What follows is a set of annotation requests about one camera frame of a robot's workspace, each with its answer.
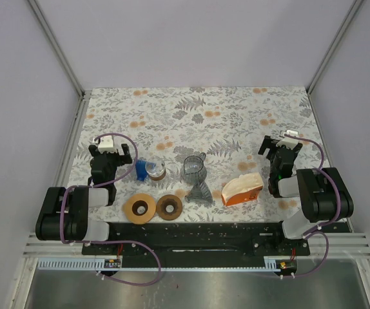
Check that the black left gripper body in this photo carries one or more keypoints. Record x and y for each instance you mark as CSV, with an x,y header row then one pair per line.
x,y
114,161

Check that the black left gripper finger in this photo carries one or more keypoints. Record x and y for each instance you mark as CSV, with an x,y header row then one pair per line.
x,y
93,149
125,158

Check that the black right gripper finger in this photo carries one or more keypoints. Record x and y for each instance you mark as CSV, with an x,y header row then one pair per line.
x,y
295,151
269,144

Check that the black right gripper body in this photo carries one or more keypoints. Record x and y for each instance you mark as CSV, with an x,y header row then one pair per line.
x,y
272,168

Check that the grey glass server jug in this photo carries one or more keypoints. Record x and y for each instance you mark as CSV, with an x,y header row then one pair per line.
x,y
193,169

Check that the grey glass dripper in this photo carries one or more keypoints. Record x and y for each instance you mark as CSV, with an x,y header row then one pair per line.
x,y
200,192

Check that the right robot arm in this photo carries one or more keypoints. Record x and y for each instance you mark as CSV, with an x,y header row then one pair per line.
x,y
324,198

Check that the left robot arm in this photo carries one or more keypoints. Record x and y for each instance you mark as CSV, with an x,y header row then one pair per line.
x,y
77,226

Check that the blue plastic dripper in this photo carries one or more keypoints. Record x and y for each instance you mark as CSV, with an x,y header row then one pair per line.
x,y
141,171

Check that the orange coffee filter box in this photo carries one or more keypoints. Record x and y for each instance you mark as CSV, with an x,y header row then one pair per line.
x,y
244,188

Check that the clear glass carafe wood collar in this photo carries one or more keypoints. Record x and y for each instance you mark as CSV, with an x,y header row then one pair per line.
x,y
155,170

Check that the floral table mat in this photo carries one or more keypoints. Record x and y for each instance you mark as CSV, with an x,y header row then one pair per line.
x,y
228,124

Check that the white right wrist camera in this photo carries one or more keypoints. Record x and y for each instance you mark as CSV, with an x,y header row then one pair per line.
x,y
288,139

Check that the white slotted cable duct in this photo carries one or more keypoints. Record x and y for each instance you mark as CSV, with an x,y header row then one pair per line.
x,y
93,264

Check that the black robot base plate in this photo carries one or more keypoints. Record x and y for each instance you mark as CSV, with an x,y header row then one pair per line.
x,y
198,245

